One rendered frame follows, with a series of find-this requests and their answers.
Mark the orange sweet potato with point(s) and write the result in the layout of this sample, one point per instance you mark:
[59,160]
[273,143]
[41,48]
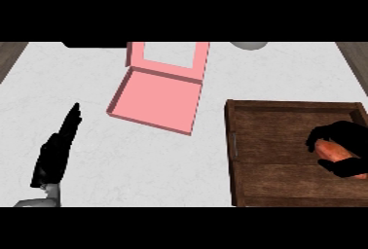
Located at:
[335,151]

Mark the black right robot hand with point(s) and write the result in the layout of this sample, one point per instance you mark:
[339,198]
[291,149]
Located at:
[341,133]

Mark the brown wooden tray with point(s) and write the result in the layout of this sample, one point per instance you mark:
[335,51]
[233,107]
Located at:
[282,162]

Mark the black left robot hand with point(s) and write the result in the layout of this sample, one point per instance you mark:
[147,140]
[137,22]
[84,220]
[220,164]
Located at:
[56,149]

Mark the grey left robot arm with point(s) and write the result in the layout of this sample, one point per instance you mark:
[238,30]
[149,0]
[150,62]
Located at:
[47,198]

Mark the pale grey round object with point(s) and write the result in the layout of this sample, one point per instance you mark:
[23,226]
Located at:
[248,45]

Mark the pink open cardboard box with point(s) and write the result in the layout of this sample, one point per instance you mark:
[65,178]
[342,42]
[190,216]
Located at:
[159,94]

